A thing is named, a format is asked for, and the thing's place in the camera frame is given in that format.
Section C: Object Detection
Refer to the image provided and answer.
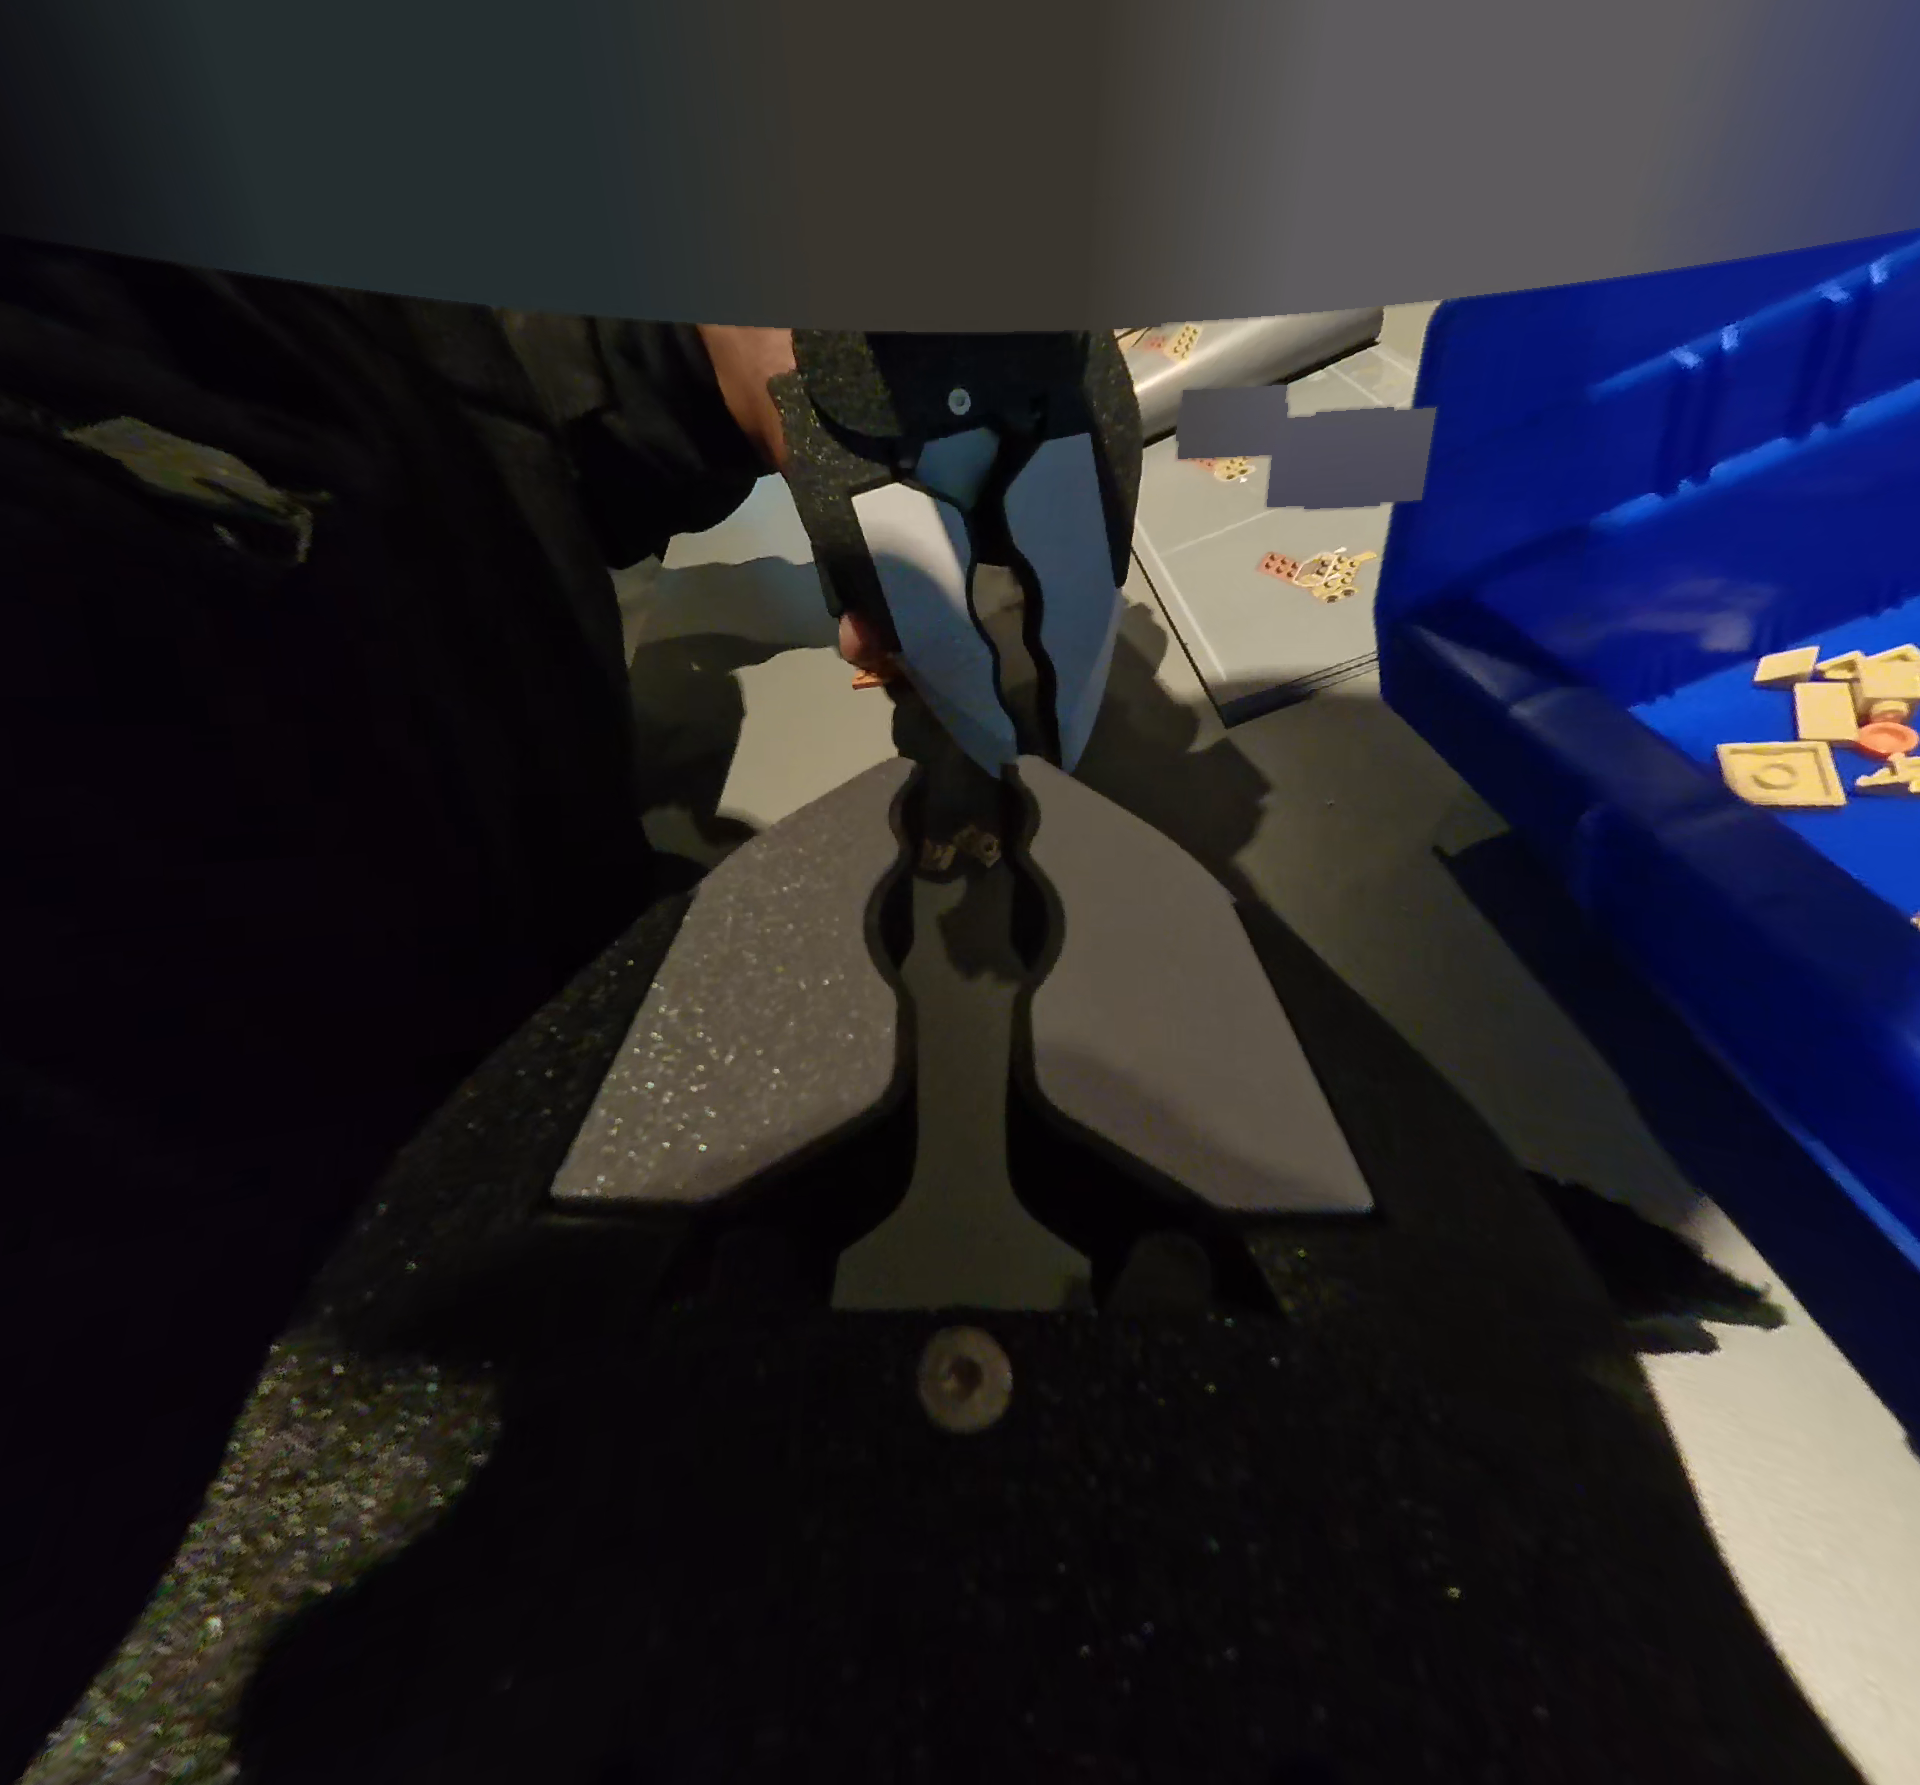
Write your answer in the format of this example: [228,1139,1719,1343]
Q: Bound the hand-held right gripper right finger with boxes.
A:
[1003,759,1377,1217]

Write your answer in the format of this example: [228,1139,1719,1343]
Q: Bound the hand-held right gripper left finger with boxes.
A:
[553,759,922,1214]

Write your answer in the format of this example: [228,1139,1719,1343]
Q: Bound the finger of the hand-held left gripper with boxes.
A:
[994,440,1122,769]
[851,424,1019,777]

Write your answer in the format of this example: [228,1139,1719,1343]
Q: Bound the blue plastic bin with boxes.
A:
[1373,233,1920,1441]

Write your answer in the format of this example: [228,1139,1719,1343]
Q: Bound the person's left forearm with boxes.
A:
[449,307,782,570]

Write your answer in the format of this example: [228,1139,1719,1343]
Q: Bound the grey desk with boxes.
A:
[614,299,1920,1785]

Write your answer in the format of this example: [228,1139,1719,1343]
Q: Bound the person's left hand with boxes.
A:
[695,324,905,690]

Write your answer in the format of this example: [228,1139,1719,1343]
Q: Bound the toy brick instruction booklet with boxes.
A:
[1114,305,1442,730]

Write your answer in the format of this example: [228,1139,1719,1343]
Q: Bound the person's dark clothing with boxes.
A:
[0,233,751,1785]

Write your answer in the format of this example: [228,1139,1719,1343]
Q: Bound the large yellow square tile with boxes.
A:
[1719,737,1849,810]

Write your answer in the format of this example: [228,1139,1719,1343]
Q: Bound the scattered yellow toy plates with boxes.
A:
[1752,642,1920,792]

